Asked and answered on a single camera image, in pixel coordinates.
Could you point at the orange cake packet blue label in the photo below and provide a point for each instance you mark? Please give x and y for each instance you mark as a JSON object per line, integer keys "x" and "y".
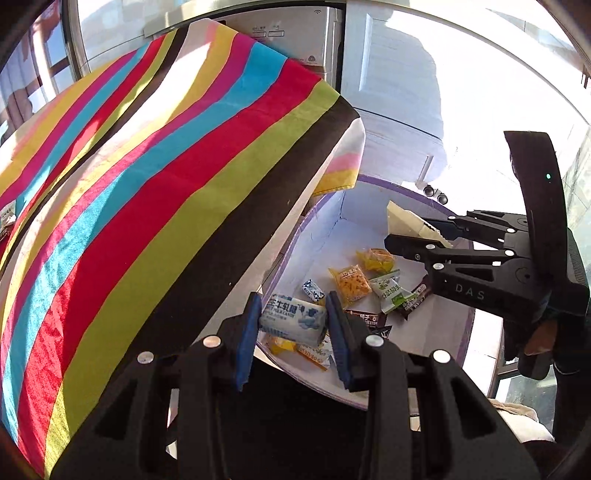
{"x": 351, "y": 284}

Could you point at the brown chocolate biscuit packet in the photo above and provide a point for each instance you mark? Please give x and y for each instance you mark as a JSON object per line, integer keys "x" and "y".
{"x": 371, "y": 320}

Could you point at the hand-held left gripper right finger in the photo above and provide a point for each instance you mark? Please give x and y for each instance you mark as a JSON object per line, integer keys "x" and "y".
{"x": 339, "y": 341}

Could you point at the person's right hand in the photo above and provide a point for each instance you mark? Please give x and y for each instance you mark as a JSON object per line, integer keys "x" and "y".
{"x": 541, "y": 339}

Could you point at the white yellow snack packet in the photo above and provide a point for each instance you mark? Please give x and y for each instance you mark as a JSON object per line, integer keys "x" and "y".
{"x": 314, "y": 354}

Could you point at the beige cloth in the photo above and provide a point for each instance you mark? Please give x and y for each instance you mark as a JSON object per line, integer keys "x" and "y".
{"x": 521, "y": 417}

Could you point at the white snack packet orange print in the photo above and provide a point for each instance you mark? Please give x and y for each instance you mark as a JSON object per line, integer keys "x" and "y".
{"x": 406, "y": 224}

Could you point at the white cabinet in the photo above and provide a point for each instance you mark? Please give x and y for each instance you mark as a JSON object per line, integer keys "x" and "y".
{"x": 392, "y": 92}

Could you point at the yellow pastry packet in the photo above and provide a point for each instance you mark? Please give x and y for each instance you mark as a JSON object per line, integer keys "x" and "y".
{"x": 376, "y": 259}

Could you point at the white box purple rim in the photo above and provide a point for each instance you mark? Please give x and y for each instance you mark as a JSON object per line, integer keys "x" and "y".
{"x": 351, "y": 230}

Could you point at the white green snack packet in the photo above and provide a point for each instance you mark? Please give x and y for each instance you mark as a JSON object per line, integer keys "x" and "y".
{"x": 392, "y": 295}

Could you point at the small blue white candy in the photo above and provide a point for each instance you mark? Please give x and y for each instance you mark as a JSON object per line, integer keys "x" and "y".
{"x": 313, "y": 290}

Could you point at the long brown chocolate bar packet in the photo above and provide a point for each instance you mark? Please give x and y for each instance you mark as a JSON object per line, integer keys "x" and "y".
{"x": 415, "y": 300}

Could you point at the striped colourful tablecloth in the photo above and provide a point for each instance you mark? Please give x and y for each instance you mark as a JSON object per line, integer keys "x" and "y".
{"x": 138, "y": 207}

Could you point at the blue white milk candy packet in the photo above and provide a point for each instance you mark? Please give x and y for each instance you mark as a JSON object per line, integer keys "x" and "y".
{"x": 293, "y": 321}

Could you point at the white appliance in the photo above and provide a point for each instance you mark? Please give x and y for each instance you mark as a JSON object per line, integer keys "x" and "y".
{"x": 277, "y": 41}

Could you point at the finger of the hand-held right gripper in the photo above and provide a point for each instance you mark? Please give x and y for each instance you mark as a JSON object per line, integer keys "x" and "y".
{"x": 489, "y": 226}
{"x": 415, "y": 251}

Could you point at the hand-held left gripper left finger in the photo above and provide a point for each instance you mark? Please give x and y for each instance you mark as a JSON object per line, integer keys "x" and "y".
{"x": 244, "y": 341}

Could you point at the clear yellow cake packet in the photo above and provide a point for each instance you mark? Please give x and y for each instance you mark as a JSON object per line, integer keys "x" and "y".
{"x": 280, "y": 344}

